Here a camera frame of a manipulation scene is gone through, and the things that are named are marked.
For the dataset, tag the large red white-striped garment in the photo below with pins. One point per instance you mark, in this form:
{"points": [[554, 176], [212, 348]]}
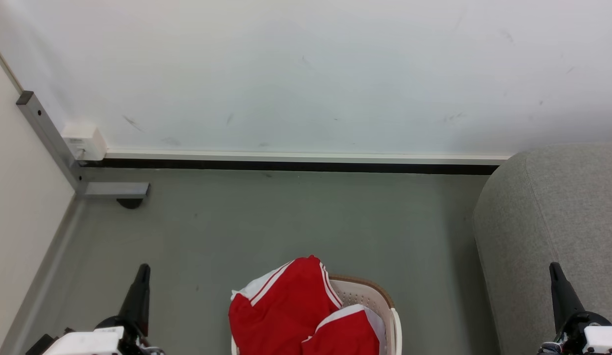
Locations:
{"points": [[281, 315]]}

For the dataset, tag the grey metal frame post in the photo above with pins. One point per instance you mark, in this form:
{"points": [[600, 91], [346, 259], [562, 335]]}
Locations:
{"points": [[49, 133]]}

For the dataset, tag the white and black baseboard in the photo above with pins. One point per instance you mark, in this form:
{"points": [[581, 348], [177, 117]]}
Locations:
{"points": [[306, 159]]}

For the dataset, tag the white wall junction box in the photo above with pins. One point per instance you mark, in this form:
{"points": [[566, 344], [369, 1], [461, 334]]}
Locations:
{"points": [[84, 140]]}

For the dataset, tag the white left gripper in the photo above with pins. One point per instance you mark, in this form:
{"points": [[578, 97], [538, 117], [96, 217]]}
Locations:
{"points": [[84, 342]]}

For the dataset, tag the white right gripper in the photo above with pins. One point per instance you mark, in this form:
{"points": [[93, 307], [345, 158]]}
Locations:
{"points": [[599, 340]]}

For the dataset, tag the grey fabric sofa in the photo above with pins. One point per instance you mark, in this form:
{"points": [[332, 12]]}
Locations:
{"points": [[557, 207]]}

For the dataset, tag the black round frame foot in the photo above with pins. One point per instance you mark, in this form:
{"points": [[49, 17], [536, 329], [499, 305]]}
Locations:
{"points": [[130, 203]]}

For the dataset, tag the white perforated laundry basket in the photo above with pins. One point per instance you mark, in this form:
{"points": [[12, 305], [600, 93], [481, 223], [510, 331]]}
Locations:
{"points": [[365, 296]]}

